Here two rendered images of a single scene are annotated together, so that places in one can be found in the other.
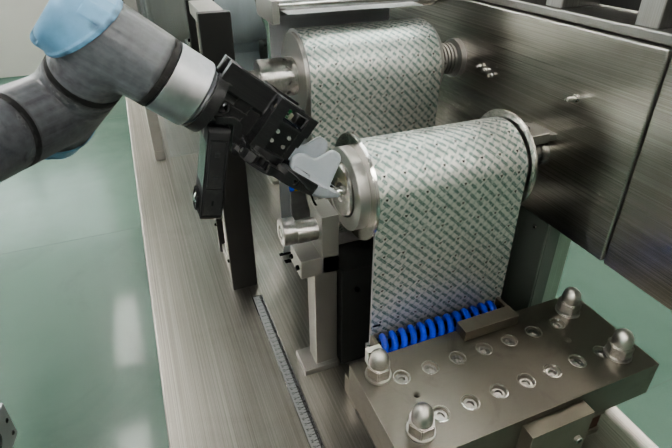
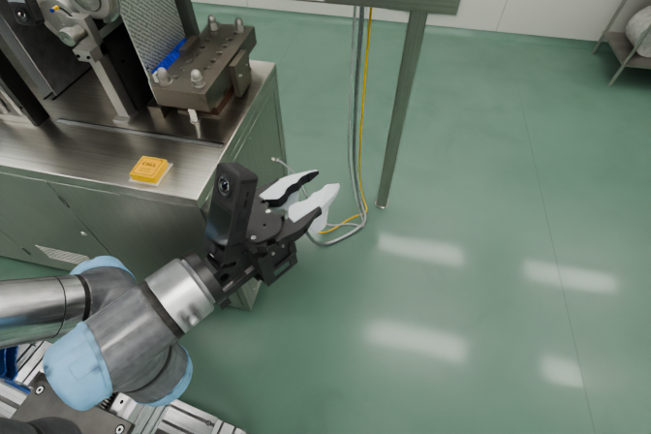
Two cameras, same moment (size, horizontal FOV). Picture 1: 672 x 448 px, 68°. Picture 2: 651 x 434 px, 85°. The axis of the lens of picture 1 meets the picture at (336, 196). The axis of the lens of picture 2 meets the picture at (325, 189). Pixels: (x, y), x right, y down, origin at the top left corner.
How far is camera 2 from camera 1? 58 cm
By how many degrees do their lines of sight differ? 46
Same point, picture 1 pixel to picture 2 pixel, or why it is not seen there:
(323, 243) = (93, 35)
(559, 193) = not seen: outside the picture
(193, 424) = (97, 170)
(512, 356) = (208, 49)
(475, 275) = (170, 26)
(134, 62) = not seen: outside the picture
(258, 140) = not seen: outside the picture
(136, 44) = not seen: outside the picture
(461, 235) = (154, 3)
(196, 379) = (74, 161)
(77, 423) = not seen: outside the picture
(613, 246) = not seen: outside the picture
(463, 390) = (201, 67)
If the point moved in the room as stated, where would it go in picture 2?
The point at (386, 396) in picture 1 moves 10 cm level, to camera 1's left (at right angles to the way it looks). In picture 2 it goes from (176, 84) to (146, 103)
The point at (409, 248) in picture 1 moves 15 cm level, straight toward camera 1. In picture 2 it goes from (138, 15) to (167, 35)
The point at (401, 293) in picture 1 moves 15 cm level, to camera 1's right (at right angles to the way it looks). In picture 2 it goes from (147, 45) to (188, 24)
